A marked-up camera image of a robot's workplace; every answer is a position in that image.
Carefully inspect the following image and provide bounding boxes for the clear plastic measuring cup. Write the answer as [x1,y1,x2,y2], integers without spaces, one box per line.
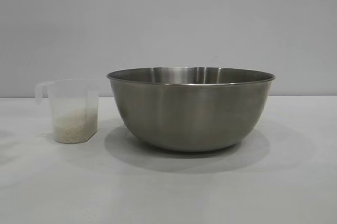
[35,77,100,145]

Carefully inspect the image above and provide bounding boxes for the white rice grains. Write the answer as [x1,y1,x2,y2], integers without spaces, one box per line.
[53,108,99,144]

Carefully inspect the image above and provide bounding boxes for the stainless steel mixing bowl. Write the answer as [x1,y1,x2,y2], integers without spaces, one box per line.
[106,66,276,152]

